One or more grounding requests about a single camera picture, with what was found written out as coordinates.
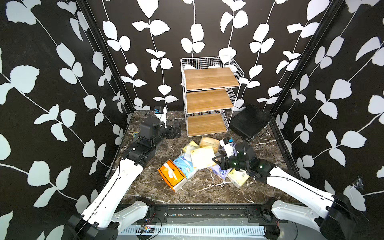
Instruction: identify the purple white tissue pack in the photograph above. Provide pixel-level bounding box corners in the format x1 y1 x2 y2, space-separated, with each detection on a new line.
209 164 232 180

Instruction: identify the pale yellow tissue pack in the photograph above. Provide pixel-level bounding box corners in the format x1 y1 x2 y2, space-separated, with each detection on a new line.
227 169 250 188

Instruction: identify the light blue tissue pack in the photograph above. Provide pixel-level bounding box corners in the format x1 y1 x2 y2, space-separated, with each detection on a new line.
173 154 198 180

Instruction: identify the orange tissue box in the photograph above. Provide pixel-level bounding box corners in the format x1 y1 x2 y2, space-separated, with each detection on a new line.
158 160 187 192

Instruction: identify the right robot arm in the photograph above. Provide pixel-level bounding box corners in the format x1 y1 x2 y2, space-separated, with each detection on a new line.
212 138 357 240

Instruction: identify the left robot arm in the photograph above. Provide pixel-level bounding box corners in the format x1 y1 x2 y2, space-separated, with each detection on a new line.
67 112 181 240

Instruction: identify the black ribbed box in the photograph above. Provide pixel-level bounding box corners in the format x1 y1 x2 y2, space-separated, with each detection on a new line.
229 105 272 142

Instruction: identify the small circuit board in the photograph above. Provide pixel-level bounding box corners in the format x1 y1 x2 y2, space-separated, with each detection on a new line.
140 226 155 235

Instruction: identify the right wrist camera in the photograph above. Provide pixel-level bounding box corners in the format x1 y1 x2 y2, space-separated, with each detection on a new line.
220 137 235 158

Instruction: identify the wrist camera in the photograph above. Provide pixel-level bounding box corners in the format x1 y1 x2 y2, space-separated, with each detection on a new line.
220 137 235 158
154 106 167 129

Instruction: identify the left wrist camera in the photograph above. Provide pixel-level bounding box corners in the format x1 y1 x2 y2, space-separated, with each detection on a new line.
154 106 167 129

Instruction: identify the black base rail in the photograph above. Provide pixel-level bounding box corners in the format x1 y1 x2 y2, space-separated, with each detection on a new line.
154 204 280 225

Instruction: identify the white wire shelf rack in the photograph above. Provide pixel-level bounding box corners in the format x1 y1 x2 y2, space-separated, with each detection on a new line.
180 56 245 137

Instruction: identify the white slotted cable duct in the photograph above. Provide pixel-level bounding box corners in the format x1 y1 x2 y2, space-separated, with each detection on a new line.
119 225 265 238

